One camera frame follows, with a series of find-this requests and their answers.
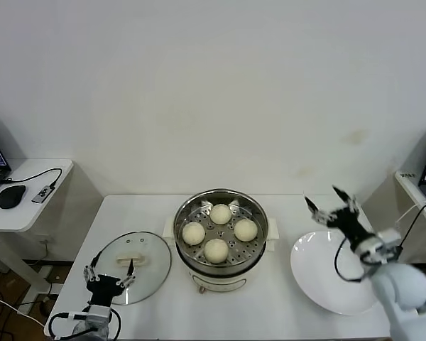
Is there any black computer mouse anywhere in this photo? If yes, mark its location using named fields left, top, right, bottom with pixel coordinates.
left=0, top=184, right=26, bottom=210

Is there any cream electric cooker pot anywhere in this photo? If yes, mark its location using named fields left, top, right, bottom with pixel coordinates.
left=162, top=217, right=281, bottom=295

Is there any white steamed baozi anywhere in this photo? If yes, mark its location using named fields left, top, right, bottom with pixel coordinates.
left=204, top=238, right=230, bottom=264
left=181, top=222, right=206, bottom=246
left=233, top=219, right=259, bottom=242
left=209, top=203, right=232, bottom=225

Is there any glass lid with cream handle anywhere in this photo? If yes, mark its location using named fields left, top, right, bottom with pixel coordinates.
left=90, top=230, right=173, bottom=305

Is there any white rounded side desk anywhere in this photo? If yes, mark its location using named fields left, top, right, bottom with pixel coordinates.
left=0, top=158, right=75, bottom=292

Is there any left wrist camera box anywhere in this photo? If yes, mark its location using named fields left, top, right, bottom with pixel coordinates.
left=85, top=304, right=111, bottom=323

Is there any stainless steel steamer basket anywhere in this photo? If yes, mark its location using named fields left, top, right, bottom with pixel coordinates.
left=173, top=190, right=271, bottom=270

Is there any white floor cable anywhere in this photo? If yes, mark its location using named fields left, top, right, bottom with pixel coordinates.
left=0, top=291, right=46, bottom=327

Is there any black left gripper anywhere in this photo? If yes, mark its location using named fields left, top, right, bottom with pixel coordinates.
left=83, top=251, right=136, bottom=307

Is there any black usb cable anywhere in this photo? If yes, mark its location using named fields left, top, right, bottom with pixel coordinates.
left=0, top=167, right=63, bottom=188

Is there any grey usb hub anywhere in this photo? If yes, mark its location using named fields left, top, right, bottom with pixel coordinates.
left=31, top=184, right=55, bottom=205

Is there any white round plate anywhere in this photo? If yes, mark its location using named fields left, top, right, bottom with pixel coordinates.
left=290, top=230, right=383, bottom=316

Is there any white flat cable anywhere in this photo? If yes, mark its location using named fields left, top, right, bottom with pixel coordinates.
left=393, top=200, right=426, bottom=228

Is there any black power adapter cable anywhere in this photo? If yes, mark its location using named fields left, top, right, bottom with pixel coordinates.
left=393, top=204, right=426, bottom=257

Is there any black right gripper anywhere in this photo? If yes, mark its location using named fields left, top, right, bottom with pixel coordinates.
left=304, top=185, right=376, bottom=250

